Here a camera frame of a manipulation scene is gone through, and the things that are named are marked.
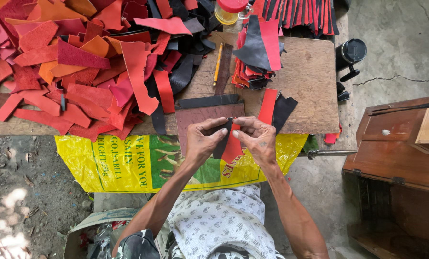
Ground person's left hand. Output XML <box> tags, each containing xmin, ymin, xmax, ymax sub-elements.
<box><xmin>185</xmin><ymin>117</ymin><xmax>234</xmax><ymax>165</ymax></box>

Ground person's right hand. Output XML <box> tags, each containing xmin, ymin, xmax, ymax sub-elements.
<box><xmin>232</xmin><ymin>116</ymin><xmax>278</xmax><ymax>168</ymax></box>

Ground small black leather piece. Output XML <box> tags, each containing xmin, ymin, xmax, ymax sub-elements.
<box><xmin>212</xmin><ymin>118</ymin><xmax>234</xmax><ymax>160</ymax></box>

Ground small red leather piece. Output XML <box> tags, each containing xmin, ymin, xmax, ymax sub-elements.
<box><xmin>221</xmin><ymin>122</ymin><xmax>244</xmax><ymax>165</ymax></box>

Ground brown cutting board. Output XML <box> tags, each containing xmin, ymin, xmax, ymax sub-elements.
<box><xmin>174</xmin><ymin>103</ymin><xmax>246</xmax><ymax>156</ymax></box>

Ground red rectangular leather piece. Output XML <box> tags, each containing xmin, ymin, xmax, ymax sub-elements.
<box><xmin>257</xmin><ymin>88</ymin><xmax>279</xmax><ymax>125</ymax></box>

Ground black angular leather piece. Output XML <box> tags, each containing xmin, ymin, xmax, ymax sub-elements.
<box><xmin>272</xmin><ymin>91</ymin><xmax>299</xmax><ymax>134</ymax></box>

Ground long black leather strip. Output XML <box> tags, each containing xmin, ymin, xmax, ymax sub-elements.
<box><xmin>177</xmin><ymin>94</ymin><xmax>240</xmax><ymax>109</ymax></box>

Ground green cloth scrap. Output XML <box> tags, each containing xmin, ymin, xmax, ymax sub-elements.
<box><xmin>302</xmin><ymin>134</ymin><xmax>319</xmax><ymax>154</ymax></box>

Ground red leather offcut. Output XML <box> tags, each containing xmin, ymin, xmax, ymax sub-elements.
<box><xmin>324</xmin><ymin>123</ymin><xmax>343</xmax><ymax>145</ymax></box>

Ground plywood work board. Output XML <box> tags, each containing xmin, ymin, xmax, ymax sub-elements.
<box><xmin>174</xmin><ymin>31</ymin><xmax>341</xmax><ymax>136</ymax></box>

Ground dark brown leather strip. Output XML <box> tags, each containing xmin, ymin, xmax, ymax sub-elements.
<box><xmin>214</xmin><ymin>43</ymin><xmax>234</xmax><ymax>96</ymax></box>

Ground yellow printed woven sack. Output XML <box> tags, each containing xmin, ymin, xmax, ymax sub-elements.
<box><xmin>54</xmin><ymin>133</ymin><xmax>309</xmax><ymax>194</ymax></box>

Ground yellow pencil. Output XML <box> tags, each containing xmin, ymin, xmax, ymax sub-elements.
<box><xmin>213</xmin><ymin>42</ymin><xmax>224</xmax><ymax>87</ymax></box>

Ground white patterned shorts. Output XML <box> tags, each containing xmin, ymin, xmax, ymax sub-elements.
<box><xmin>166</xmin><ymin>184</ymin><xmax>286</xmax><ymax>259</ymax></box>

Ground stack of cut leather pieces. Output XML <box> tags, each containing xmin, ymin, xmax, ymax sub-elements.
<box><xmin>231</xmin><ymin>15</ymin><xmax>286</xmax><ymax>91</ymax></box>

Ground small black tool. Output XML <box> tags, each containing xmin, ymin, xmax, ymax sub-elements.
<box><xmin>336</xmin><ymin>82</ymin><xmax>351</xmax><ymax>103</ymax></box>

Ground black insulated tumbler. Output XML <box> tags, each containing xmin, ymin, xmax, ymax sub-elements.
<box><xmin>335</xmin><ymin>38</ymin><xmax>368</xmax><ymax>83</ymax></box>

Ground large brown wooden chest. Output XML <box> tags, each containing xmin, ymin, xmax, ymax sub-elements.
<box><xmin>342</xmin><ymin>94</ymin><xmax>429</xmax><ymax>259</ymax></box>

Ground glass jar with red lid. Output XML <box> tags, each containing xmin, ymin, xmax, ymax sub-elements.
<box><xmin>214</xmin><ymin>0</ymin><xmax>254</xmax><ymax>26</ymax></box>

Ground row of red black strips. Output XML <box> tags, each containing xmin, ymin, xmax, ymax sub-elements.
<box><xmin>250</xmin><ymin>0</ymin><xmax>341</xmax><ymax>37</ymax></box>

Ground cardboard box with plastic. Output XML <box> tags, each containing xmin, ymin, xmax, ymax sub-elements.
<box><xmin>63</xmin><ymin>208</ymin><xmax>141</xmax><ymax>259</ymax></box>

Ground heap of red leather scraps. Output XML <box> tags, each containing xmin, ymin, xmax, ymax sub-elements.
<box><xmin>0</xmin><ymin>0</ymin><xmax>223</xmax><ymax>142</ymax></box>

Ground thin black stick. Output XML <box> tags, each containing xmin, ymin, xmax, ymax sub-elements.
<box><xmin>367</xmin><ymin>100</ymin><xmax>429</xmax><ymax>117</ymax></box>

